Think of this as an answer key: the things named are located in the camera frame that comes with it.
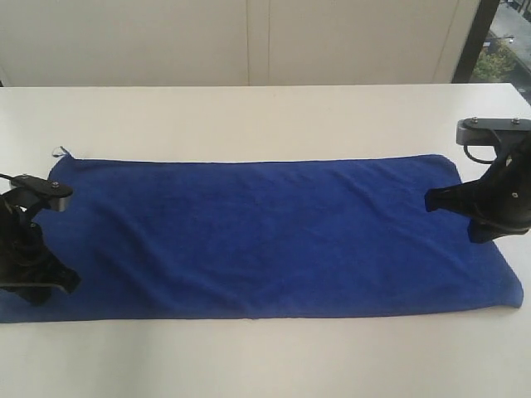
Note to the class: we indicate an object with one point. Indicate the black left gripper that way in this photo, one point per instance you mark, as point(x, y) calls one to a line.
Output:
point(23, 258)

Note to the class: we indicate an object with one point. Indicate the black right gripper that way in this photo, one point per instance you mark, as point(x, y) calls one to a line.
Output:
point(501, 197)

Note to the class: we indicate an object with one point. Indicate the blue microfiber cloth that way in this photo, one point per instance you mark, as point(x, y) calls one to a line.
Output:
point(321, 239)

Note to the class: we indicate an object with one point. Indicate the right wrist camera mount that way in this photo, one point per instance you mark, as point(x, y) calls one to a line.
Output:
point(500, 134)

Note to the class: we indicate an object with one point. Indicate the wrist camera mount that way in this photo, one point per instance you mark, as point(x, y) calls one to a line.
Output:
point(27, 191)
point(500, 134)

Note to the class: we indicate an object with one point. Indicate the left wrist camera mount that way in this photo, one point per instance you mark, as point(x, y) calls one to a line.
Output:
point(27, 191)

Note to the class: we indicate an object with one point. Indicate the black window frame post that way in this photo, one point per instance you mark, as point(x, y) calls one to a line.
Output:
point(474, 42)

